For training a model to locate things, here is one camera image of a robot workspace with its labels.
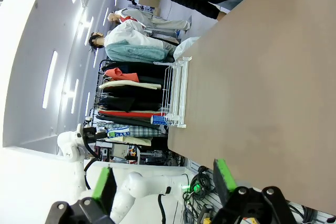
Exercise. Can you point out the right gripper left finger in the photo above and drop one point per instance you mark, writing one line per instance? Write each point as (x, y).
(101, 184)

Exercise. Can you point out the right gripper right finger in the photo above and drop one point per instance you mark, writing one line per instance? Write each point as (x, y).
(225, 176)

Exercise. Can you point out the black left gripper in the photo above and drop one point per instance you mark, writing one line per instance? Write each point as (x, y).
(89, 133)

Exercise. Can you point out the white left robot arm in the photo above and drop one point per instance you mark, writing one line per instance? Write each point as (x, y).
(147, 184)

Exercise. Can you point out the person's right forearm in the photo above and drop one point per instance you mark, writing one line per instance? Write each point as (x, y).
(204, 9)

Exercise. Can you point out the white can dispenser rack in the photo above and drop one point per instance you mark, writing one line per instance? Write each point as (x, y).
(181, 90)

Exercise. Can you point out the person's right hand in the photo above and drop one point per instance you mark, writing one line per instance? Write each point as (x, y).
(222, 16)

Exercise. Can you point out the blue white printed banner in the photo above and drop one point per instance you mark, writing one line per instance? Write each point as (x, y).
(119, 132)

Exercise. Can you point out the green lit button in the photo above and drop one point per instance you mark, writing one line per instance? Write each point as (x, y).
(197, 189)

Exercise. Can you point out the red garment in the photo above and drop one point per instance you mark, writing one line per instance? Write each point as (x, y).
(126, 114)

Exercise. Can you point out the plaid garment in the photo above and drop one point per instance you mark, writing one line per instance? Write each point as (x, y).
(143, 131)

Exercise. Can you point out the cream garment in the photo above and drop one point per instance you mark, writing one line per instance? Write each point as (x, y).
(128, 85)

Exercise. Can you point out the black hanging garments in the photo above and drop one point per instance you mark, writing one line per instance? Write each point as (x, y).
(141, 98)

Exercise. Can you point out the orange-red garment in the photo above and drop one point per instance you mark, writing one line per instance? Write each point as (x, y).
(120, 75)

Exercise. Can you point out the teal fuzzy garment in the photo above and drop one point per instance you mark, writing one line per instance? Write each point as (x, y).
(134, 52)

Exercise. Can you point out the dark-haired mannequin white shirt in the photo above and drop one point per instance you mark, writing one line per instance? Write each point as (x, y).
(126, 36)

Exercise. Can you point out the white plastic bag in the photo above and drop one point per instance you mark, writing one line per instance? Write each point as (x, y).
(183, 47)

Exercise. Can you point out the bald mannequin grey clothes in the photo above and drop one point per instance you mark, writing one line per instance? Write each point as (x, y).
(147, 18)

